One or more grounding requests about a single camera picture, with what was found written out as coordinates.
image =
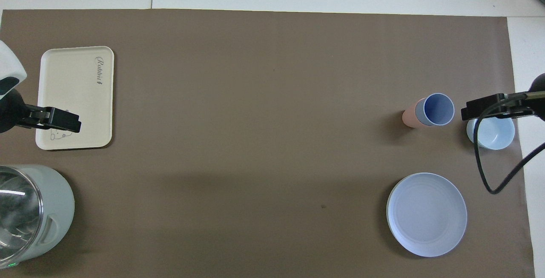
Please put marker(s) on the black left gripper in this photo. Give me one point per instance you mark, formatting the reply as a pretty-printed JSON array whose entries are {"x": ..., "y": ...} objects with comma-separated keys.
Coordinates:
[{"x": 10, "y": 112}]

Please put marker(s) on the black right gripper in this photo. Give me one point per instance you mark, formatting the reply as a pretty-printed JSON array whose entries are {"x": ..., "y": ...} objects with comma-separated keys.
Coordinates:
[{"x": 540, "y": 99}]

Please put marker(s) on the blue ribbed cup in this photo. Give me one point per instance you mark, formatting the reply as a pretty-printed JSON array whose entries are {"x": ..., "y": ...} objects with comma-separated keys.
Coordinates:
[{"x": 438, "y": 108}]

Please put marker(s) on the pink cup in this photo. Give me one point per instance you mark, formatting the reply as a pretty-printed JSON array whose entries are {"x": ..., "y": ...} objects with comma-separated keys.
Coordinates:
[{"x": 408, "y": 117}]

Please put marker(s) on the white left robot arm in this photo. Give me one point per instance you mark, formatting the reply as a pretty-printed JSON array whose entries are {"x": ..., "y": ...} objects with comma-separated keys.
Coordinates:
[{"x": 8, "y": 63}]

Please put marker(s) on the cream tray with rabbit print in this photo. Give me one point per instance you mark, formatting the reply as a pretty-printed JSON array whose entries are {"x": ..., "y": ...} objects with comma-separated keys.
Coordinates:
[{"x": 72, "y": 95}]

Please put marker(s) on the light blue bowl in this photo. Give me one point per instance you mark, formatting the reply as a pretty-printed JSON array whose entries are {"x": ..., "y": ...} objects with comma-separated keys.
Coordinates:
[{"x": 498, "y": 135}]

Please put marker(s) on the pale green electric pot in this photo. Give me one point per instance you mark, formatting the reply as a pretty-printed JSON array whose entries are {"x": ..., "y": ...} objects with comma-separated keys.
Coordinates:
[{"x": 59, "y": 210}]

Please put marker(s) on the glass pot lid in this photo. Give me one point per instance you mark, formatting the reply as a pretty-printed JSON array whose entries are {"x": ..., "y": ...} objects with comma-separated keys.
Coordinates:
[{"x": 17, "y": 210}]

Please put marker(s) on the light blue plate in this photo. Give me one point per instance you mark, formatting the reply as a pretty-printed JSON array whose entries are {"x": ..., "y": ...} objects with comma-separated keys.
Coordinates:
[{"x": 426, "y": 214}]

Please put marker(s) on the brown paper table mat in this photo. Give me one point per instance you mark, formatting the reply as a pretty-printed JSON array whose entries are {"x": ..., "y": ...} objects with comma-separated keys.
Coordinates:
[{"x": 255, "y": 141}]

